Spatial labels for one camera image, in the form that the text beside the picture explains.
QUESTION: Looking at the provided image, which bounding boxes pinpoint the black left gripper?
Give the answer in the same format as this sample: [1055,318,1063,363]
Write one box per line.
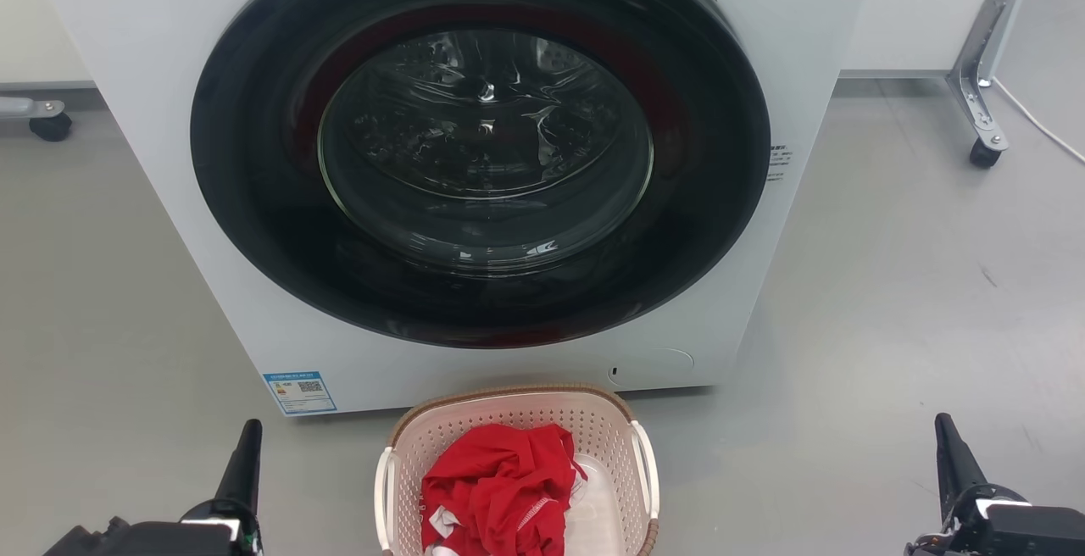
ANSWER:
[42,419,264,556]

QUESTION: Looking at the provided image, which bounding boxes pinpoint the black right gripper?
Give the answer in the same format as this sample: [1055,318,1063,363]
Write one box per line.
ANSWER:
[903,413,1085,556]

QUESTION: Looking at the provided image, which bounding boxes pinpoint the white woven plastic laundry basket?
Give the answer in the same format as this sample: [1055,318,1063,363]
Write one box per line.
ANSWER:
[374,383,661,556]

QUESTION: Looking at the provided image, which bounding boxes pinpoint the blue energy label sticker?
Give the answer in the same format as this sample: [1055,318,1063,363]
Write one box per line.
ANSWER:
[262,370,338,417]

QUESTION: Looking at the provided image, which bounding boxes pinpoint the round black washing machine door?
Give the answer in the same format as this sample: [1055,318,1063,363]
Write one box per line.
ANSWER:
[190,0,772,350]

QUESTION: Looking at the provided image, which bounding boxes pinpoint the red garment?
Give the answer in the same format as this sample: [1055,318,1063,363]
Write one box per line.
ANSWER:
[420,423,588,556]

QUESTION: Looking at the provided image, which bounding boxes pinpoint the silver metal partition leg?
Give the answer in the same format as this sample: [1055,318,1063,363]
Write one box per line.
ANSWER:
[947,0,1043,154]
[0,97,67,121]

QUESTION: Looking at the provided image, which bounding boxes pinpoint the white front-load washing machine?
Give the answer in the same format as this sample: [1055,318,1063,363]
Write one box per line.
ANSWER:
[25,0,882,417]

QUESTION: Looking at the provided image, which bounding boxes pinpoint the white cable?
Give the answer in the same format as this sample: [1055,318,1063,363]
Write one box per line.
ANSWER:
[990,77,1085,165]

